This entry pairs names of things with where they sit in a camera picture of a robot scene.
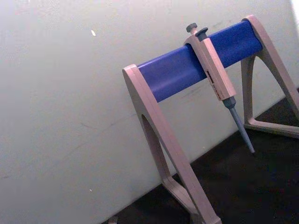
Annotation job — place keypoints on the black table cloth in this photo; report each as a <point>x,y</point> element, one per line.
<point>243,182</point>

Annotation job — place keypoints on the beige pipette stand blue bar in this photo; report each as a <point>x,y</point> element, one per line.
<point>170,77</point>

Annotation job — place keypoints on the beige pipette grey tip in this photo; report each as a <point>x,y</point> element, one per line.
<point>216,74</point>

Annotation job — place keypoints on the plain pale wall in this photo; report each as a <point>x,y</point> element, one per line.
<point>70,93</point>

